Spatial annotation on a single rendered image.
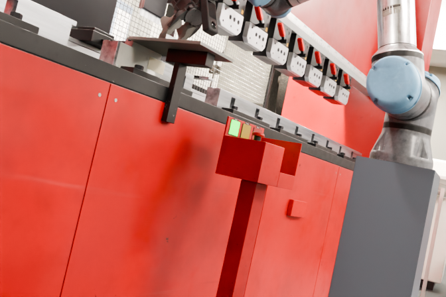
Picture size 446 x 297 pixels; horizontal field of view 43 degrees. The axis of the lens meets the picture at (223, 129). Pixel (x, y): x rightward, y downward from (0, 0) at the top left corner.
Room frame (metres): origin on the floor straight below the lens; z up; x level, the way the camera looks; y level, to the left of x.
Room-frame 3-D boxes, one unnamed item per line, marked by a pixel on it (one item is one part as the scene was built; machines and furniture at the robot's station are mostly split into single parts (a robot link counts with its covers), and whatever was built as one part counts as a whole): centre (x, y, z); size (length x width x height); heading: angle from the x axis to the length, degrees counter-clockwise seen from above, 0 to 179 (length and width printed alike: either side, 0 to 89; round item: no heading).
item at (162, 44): (1.66, 0.17, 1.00); 0.26 x 0.18 x 0.01; 57
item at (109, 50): (1.79, 0.27, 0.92); 0.39 x 0.06 x 0.10; 147
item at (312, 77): (2.73, -0.34, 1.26); 0.15 x 0.09 x 0.17; 147
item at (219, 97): (2.80, -0.39, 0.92); 1.68 x 0.06 x 0.10; 147
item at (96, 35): (1.83, 0.42, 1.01); 0.26 x 0.12 x 0.05; 57
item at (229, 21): (2.06, 0.09, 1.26); 0.15 x 0.09 x 0.17; 147
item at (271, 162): (1.77, -0.13, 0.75); 0.20 x 0.16 x 0.18; 141
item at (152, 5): (1.74, 0.30, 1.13); 0.10 x 0.02 x 0.10; 147
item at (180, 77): (1.64, 0.14, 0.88); 0.14 x 0.04 x 0.22; 57
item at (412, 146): (1.39, -0.44, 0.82); 0.15 x 0.15 x 0.10
